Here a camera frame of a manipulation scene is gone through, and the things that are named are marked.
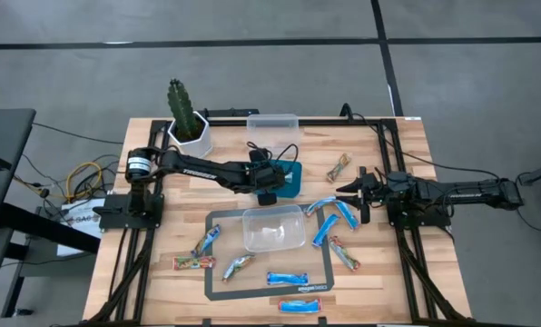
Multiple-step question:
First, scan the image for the white hexagonal plant pot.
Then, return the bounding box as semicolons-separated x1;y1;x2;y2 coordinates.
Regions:
167;110;214;159

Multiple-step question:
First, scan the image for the black desk leg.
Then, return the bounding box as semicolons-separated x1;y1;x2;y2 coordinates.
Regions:
0;202;102;319

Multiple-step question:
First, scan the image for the clear plastic container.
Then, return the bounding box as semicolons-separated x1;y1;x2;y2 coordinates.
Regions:
245;113;301;147
241;203;307;253

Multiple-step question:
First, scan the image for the green cactus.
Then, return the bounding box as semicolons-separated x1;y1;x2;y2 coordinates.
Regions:
166;78;200;141

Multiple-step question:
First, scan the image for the blue red-ended granola bar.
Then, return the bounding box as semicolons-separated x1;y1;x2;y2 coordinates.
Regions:
278;297;323;314

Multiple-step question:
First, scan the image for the teal plastic container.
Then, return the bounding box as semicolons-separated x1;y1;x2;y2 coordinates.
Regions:
263;158;303;200

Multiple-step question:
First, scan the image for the beige black-bordered silicone mat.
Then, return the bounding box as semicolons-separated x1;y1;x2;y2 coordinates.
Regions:
204;203;336;302

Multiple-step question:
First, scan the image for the green yellow granola bar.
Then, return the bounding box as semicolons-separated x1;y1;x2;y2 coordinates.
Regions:
325;152;353;183

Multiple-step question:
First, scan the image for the yellow cable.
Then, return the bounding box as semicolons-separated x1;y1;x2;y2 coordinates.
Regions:
64;161;103;201

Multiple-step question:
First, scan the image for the grey green granola bar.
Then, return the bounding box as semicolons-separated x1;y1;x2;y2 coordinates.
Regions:
221;253;256;283

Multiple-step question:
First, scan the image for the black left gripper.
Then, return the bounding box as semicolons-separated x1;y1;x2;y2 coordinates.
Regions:
246;158;293;206

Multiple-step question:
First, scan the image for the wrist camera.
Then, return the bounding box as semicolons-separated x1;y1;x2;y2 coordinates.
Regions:
248;148;271;165
387;171;410;193

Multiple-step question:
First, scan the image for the white paper sheet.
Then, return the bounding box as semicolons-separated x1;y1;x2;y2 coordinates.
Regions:
55;197;107;258

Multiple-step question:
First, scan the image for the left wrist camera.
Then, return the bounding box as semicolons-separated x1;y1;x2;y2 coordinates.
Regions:
248;148;271;165

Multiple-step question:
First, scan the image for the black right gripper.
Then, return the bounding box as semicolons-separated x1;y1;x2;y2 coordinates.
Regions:
335;165;390;226

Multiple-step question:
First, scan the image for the red green granola bar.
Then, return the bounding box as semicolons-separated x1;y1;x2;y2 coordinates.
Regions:
172;255;217;271
328;234;362;273

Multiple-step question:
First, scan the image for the blue oatmeal granola bar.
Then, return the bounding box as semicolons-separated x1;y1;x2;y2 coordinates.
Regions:
266;271;310;287

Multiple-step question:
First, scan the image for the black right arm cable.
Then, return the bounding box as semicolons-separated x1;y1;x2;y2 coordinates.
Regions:
340;103;501;181

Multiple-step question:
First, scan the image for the black floor cable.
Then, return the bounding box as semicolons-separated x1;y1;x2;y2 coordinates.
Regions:
515;174;541;233
32;121;126;146

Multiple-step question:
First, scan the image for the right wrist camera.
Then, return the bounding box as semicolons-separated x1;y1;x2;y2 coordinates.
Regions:
387;171;410;193

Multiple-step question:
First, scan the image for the dark grey desk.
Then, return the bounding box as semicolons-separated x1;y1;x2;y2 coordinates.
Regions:
0;107;38;233

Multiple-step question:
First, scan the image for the black aluminium rig frame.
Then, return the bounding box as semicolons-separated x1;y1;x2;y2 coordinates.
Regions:
86;116;474;327

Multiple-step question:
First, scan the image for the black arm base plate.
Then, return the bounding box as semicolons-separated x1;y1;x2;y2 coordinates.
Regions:
386;202;453;231
92;193;165;231

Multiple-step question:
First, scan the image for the black power strip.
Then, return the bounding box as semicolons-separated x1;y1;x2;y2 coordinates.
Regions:
204;107;261;118

